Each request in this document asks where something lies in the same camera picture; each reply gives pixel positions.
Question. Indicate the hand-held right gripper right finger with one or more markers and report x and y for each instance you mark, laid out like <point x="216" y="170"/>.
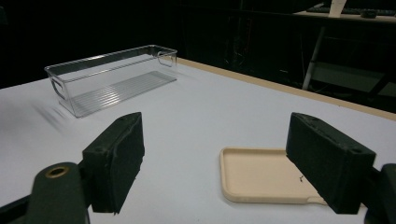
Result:
<point x="333" y="165"/>

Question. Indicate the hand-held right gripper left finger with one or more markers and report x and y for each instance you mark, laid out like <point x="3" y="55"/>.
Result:
<point x="115" y="161"/>

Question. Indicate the clear plastic storage bin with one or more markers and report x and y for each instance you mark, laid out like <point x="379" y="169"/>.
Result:
<point x="121" y="90"/>

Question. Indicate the beige phone case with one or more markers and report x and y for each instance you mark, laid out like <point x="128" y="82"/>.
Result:
<point x="261" y="174"/>

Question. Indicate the white table cover sheet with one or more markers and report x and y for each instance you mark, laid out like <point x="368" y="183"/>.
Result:
<point x="193" y="124"/>

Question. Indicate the desk with white legs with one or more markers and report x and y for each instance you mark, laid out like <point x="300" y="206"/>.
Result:
<point x="314" y="56"/>

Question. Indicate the black keyboard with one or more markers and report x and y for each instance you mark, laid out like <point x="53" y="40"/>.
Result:
<point x="348" y="11"/>

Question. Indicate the white upright stand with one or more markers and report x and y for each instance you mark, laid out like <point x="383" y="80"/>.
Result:
<point x="337" y="7"/>

